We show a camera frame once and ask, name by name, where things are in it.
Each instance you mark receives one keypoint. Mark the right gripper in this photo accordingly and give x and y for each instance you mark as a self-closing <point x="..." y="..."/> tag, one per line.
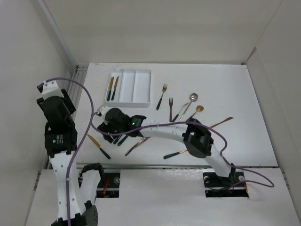
<point x="105" y="127"/>

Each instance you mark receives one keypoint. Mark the gold knife green handle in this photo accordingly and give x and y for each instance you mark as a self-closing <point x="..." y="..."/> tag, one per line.
<point x="115" y="87"/>
<point x="99" y="146"/>
<point x="110" y="88"/>

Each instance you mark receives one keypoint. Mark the white three-compartment cutlery tray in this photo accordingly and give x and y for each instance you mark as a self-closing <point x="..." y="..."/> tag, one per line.
<point x="133" y="89"/>

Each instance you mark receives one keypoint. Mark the gold fork green handle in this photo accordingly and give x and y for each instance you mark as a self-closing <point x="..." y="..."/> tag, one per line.
<point x="173" y="154"/>
<point x="163" y="91"/>

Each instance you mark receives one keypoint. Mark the silver spoon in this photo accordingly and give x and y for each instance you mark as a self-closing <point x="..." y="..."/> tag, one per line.
<point x="193" y="98"/>

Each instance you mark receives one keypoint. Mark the rose gold knife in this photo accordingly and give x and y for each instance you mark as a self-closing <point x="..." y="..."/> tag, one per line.
<point x="217" y="124"/>

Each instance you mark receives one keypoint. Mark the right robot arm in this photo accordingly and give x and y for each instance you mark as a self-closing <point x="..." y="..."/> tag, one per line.
<point x="200" y="140"/>

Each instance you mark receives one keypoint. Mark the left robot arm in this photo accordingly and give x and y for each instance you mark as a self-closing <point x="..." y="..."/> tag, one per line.
<point x="76" y="191"/>

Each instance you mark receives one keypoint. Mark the silver fork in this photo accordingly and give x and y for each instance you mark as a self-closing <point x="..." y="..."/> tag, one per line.
<point x="128" y="152"/>

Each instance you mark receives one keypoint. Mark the rose gold fork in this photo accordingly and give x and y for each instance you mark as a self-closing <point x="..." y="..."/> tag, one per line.
<point x="139" y="143"/>

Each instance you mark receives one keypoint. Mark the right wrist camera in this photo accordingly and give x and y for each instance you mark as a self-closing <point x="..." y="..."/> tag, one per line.
<point x="102" y="110"/>

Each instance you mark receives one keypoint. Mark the aluminium rail frame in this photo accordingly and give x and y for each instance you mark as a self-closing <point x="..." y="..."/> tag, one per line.
<point x="74" y="92"/>

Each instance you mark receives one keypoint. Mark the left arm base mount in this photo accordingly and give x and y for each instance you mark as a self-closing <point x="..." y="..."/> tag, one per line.
<point x="109" y="184"/>

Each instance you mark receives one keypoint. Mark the gold fork green handle front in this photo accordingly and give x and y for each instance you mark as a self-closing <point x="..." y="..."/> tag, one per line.
<point x="173" y="154"/>

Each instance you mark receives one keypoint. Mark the copper fork green handle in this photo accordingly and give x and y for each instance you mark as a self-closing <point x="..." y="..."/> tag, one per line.
<point x="170" y="107"/>

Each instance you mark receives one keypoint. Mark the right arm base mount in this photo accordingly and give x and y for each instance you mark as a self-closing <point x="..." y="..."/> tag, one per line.
<point x="219" y="187"/>

